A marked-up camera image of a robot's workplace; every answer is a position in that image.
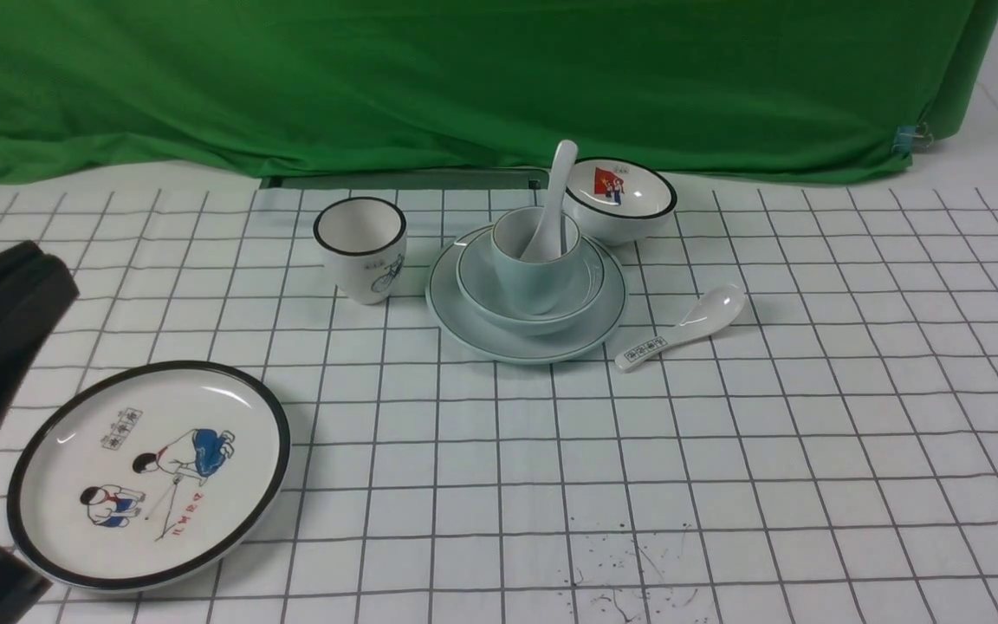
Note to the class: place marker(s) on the black-rimmed illustrated bowl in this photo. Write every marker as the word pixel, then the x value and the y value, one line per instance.
pixel 616 202

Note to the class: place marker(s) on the blue binder clip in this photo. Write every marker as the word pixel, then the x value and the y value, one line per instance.
pixel 913 138

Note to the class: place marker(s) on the light blue cup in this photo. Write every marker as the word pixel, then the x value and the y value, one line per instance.
pixel 533 286

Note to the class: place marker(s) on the light blue bowl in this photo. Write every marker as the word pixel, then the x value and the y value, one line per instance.
pixel 478 281

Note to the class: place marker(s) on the white spoon with label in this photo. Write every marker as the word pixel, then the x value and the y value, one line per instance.
pixel 714 311

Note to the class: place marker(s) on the black-rimmed white cup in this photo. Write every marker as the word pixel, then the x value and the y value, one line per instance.
pixel 363 245

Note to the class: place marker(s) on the green backdrop cloth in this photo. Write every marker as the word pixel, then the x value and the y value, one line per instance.
pixel 782 91

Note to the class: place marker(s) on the light blue plate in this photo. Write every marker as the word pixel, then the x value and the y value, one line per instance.
pixel 460 319

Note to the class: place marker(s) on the black-rimmed illustrated plate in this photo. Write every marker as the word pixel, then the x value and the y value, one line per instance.
pixel 148 476

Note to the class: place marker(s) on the plain white ceramic spoon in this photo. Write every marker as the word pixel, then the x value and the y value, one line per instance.
pixel 549 241

